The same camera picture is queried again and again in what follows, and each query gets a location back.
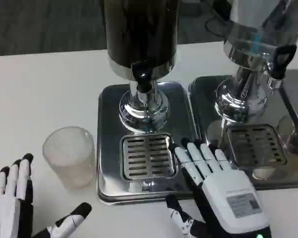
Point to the slotted steel drain grid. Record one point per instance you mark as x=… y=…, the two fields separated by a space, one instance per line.
x=255 y=143
x=149 y=156

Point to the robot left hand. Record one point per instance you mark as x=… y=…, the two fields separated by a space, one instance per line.
x=6 y=210

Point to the clear ribbed glass cup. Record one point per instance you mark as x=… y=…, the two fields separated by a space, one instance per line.
x=69 y=158

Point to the steel drip tray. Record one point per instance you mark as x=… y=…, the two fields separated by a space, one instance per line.
x=206 y=104
x=109 y=148

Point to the shiny steel drink dispenser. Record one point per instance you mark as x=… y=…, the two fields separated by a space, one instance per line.
x=253 y=37

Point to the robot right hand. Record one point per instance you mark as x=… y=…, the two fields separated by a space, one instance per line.
x=223 y=191

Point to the dark drink dispenser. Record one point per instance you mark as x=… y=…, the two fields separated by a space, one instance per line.
x=139 y=32

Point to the black tap lever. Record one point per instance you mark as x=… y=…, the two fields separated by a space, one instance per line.
x=144 y=74
x=281 y=59

